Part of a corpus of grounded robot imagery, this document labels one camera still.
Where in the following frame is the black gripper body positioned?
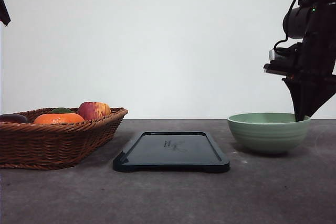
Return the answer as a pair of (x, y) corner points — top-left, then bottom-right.
(264, 1), (336, 84)

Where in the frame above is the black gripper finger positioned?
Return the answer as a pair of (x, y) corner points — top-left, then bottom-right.
(305, 76), (336, 117)
(0, 0), (11, 27)
(282, 74), (326, 122)

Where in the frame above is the light green ceramic bowl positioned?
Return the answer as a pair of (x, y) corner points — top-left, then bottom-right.
(227, 113), (311, 151)

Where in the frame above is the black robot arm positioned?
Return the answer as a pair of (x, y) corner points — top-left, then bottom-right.
(264, 0), (336, 121)

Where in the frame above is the brown wicker basket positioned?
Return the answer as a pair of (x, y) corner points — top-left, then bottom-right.
(0, 107), (128, 169)

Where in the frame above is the dark purple fruit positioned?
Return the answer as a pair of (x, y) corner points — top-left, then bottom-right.
(0, 114), (27, 123)

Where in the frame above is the dark green fruit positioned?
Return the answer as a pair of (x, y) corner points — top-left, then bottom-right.
(49, 108), (73, 113)

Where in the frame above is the orange tangerine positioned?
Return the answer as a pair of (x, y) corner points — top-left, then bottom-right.
(33, 113), (85, 124)

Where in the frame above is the red yellow apple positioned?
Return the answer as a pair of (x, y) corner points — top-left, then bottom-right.
(79, 102), (111, 121)

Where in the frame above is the dark navy rectangular tray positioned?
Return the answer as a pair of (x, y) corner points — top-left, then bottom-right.
(113, 131), (230, 172)

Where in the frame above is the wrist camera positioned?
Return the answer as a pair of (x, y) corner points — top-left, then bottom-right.
(268, 42), (302, 62)

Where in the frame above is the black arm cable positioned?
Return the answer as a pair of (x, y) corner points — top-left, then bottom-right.
(274, 0), (297, 53)

